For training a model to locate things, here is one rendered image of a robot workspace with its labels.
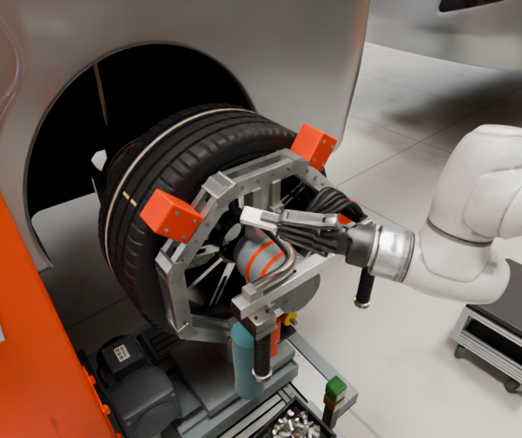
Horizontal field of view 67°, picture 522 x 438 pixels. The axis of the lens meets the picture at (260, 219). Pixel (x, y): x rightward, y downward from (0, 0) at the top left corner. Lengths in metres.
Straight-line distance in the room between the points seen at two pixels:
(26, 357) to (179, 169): 0.45
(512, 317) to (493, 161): 1.29
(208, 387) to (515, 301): 1.26
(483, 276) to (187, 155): 0.62
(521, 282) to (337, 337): 0.82
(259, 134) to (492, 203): 0.54
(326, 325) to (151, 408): 0.97
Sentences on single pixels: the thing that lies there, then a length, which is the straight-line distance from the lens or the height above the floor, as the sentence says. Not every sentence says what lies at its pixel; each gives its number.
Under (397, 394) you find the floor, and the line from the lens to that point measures 1.88.
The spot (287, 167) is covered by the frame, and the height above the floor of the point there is 1.11.
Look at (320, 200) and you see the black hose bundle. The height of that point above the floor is 1.03.
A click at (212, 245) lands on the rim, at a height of 0.88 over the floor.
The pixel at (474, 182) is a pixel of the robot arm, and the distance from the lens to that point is 0.63.
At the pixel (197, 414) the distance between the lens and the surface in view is 1.58.
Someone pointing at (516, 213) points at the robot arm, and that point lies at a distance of 0.62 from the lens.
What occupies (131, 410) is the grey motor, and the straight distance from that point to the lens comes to 1.36.
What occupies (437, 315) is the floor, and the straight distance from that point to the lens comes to 2.21.
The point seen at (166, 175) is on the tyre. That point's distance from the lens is 0.90.
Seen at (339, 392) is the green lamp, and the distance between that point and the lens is 1.06.
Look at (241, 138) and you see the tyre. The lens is 0.93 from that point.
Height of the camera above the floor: 1.57
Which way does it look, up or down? 37 degrees down
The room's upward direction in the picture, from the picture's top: straight up
